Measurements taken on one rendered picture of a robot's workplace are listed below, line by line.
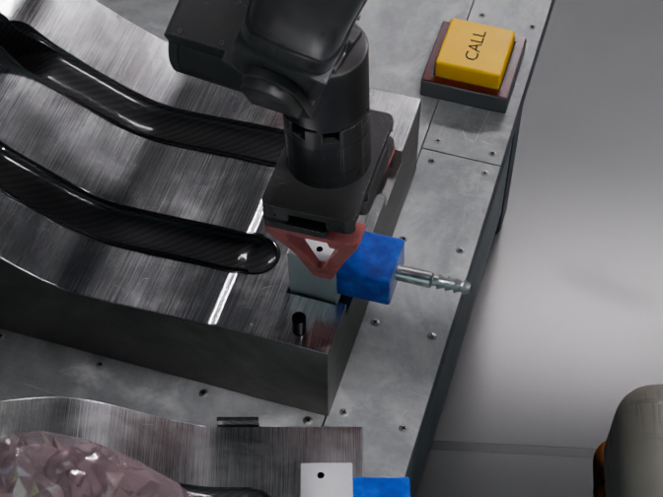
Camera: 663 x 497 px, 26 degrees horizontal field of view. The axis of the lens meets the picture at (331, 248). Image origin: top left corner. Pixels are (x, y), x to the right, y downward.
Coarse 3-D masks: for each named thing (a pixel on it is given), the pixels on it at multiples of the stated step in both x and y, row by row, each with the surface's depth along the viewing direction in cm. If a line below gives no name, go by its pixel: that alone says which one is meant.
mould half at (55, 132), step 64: (0, 0) 119; (64, 0) 119; (0, 64) 114; (128, 64) 119; (0, 128) 111; (64, 128) 114; (0, 192) 109; (128, 192) 113; (192, 192) 113; (256, 192) 113; (0, 256) 107; (64, 256) 109; (128, 256) 109; (0, 320) 114; (64, 320) 111; (128, 320) 108; (192, 320) 105; (256, 320) 105; (320, 320) 105; (256, 384) 110; (320, 384) 107
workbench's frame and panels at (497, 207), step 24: (552, 0) 140; (504, 168) 200; (504, 192) 211; (480, 240) 125; (480, 264) 201; (456, 312) 118; (456, 336) 189; (456, 360) 199; (432, 408) 180; (432, 432) 189
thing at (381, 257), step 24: (312, 240) 104; (384, 240) 105; (288, 264) 104; (360, 264) 104; (384, 264) 104; (312, 288) 105; (336, 288) 105; (360, 288) 104; (384, 288) 103; (456, 288) 104
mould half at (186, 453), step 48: (0, 432) 99; (96, 432) 99; (144, 432) 101; (192, 432) 103; (240, 432) 103; (288, 432) 103; (336, 432) 103; (192, 480) 101; (240, 480) 101; (288, 480) 101
